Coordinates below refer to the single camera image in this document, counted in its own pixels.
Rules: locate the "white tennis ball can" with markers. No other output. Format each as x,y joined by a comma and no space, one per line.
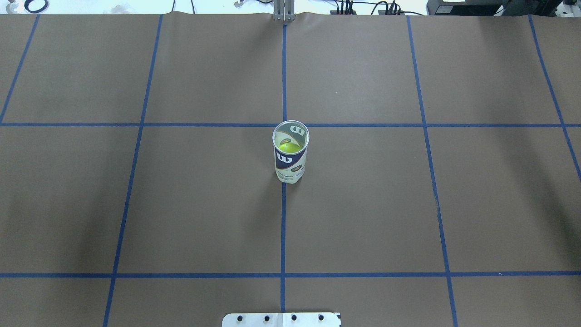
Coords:
290,168

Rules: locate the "black box white label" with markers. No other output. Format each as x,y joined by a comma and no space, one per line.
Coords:
463,7

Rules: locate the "aluminium frame post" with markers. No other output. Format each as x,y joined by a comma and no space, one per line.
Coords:
284,10

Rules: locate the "white pedestal column base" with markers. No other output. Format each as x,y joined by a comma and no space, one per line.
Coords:
283,319

